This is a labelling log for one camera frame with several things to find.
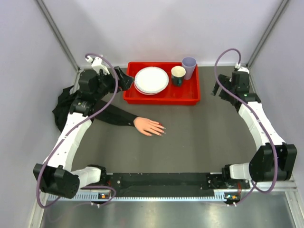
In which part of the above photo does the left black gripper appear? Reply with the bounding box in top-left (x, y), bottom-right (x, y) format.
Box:
top-left (94, 66), bottom-right (134, 100)

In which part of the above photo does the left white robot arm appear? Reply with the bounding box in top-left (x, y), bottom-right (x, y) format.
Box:
top-left (33, 66), bottom-right (134, 199)

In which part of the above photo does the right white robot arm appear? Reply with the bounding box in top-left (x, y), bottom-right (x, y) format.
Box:
top-left (211, 69), bottom-right (297, 188)

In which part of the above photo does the mannequin hand with nails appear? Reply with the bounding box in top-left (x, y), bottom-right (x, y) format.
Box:
top-left (133, 117), bottom-right (166, 136)

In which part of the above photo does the white paper plates stack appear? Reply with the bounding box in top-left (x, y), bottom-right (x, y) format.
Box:
top-left (134, 66), bottom-right (169, 94)

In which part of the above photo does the red plastic tray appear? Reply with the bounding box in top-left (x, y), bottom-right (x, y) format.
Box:
top-left (123, 61), bottom-right (201, 105)

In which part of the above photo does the lavender plastic cup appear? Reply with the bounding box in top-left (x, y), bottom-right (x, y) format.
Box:
top-left (181, 57), bottom-right (197, 80)

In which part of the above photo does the black sleeve cloth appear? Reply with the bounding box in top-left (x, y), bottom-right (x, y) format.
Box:
top-left (52, 86), bottom-right (138, 132)

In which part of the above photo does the dark green mug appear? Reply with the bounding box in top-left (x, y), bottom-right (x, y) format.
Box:
top-left (171, 66), bottom-right (186, 87)

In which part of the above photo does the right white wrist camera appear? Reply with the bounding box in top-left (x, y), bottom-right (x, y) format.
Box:
top-left (234, 63), bottom-right (250, 74)

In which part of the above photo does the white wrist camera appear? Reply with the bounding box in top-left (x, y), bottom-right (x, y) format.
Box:
top-left (234, 63), bottom-right (250, 74)
top-left (85, 56), bottom-right (107, 74)

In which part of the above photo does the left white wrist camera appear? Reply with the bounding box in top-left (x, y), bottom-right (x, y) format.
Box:
top-left (85, 56), bottom-right (107, 74)

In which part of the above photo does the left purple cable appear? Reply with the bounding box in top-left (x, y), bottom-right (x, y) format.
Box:
top-left (35, 52), bottom-right (119, 209)

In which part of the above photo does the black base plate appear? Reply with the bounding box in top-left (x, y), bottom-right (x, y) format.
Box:
top-left (105, 172), bottom-right (250, 198)

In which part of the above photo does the grey slotted cable duct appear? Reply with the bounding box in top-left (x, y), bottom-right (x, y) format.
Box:
top-left (59, 190), bottom-right (240, 202)

